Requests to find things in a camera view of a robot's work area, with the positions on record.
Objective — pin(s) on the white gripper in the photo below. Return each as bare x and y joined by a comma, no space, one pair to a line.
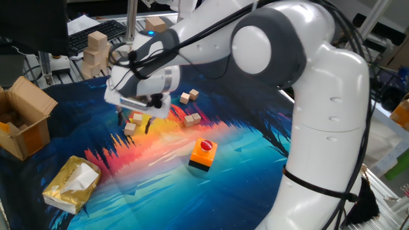
163,110

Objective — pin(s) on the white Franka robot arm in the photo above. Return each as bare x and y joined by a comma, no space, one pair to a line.
329,111

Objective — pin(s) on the large wooden cube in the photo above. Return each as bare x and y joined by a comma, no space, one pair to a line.
90,69
155,24
92,57
97,41
106,49

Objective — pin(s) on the colourful forest print cloth mat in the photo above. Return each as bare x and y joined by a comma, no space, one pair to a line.
159,191

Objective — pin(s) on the orange box with red button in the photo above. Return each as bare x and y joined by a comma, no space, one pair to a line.
201,158

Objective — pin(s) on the gold tissue pack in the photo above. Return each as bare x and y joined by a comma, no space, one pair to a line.
64,179

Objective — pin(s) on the white device with brown knob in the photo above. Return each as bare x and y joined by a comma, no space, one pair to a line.
60,65

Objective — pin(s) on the black computer keyboard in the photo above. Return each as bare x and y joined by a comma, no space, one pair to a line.
112,28

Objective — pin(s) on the open brown cardboard box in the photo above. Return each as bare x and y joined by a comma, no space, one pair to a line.
35,105

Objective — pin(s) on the white paper sheet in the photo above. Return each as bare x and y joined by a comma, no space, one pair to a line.
80,24

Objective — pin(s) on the dark grey stand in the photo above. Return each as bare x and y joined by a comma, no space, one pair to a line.
11,70

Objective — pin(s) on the black computer monitor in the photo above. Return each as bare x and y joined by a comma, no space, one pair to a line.
32,25

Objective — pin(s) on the black fluffy duster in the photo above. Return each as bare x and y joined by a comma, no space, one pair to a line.
365,206

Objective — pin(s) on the silver metal bar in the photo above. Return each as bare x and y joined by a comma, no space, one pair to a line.
372,19

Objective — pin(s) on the orange yellow box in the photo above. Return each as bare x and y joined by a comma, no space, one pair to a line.
403,115

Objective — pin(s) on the green plastic object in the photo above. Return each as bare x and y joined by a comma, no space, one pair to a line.
399,169

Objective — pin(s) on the black equipment box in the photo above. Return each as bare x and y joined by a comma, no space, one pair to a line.
390,32

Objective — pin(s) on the silver camera box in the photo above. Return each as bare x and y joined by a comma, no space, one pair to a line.
134,103

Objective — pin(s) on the short aluminium post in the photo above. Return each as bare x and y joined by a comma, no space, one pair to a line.
46,67

